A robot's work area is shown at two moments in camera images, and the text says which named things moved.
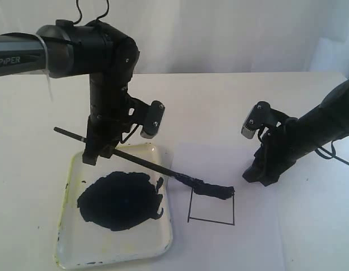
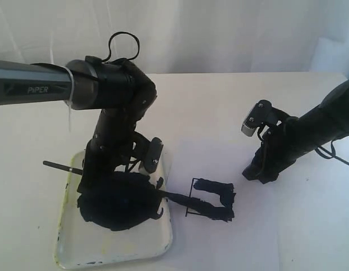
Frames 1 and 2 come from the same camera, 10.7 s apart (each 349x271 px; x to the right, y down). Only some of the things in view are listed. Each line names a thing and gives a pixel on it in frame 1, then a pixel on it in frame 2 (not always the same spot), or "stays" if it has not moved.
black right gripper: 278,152 stays
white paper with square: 243,232 stays
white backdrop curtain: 211,36 stays
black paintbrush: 216,192 → 175,197
